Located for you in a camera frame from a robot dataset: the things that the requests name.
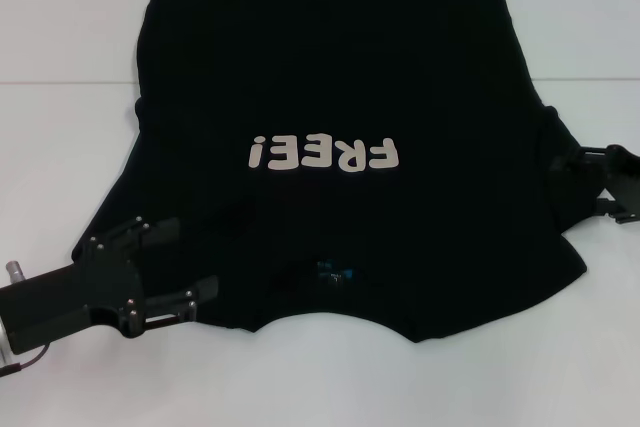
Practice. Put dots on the black shirt with FREE print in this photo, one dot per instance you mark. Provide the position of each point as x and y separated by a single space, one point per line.
320 72

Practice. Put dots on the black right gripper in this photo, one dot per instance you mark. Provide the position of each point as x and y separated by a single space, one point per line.
627 177

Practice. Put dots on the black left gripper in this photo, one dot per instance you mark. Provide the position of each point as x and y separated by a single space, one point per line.
75 297

